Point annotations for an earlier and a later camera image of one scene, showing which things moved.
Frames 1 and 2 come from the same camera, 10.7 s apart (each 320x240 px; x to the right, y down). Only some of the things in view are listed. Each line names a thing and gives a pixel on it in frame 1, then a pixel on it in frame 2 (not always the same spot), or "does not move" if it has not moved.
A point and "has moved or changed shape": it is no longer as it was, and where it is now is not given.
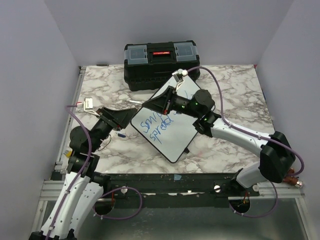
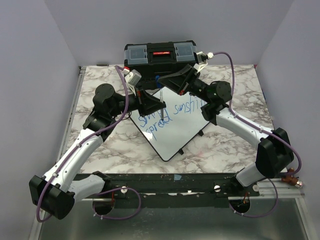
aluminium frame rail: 53,188 does not move
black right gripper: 160,104 -> 180,81
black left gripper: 121,117 -> 147,103
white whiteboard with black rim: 171,134 does not move
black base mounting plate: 143,190 does not move
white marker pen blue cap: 136,101 has moved or changed shape
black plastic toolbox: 148,66 does not move
